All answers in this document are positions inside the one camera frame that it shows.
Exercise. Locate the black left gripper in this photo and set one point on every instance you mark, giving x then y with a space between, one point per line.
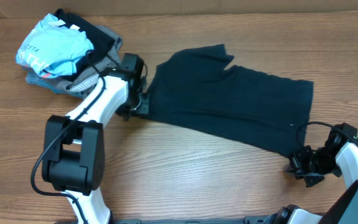
143 107

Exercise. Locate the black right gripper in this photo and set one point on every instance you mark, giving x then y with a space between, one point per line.
296 158

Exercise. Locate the dark teal t-shirt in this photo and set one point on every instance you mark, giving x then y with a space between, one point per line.
201 89

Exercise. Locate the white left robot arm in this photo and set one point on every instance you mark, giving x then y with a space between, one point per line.
73 159

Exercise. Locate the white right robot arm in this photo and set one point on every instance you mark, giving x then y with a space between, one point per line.
338 156

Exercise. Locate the grey folded garment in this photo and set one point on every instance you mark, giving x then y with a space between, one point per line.
85 82

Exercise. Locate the black folded garment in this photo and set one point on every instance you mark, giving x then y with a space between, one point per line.
102 42

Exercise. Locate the blue denim garment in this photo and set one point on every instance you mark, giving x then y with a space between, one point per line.
42 83

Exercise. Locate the light blue printed shirt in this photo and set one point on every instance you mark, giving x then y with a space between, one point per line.
52 49

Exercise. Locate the brown cardboard back panel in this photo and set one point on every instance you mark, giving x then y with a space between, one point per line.
39 8

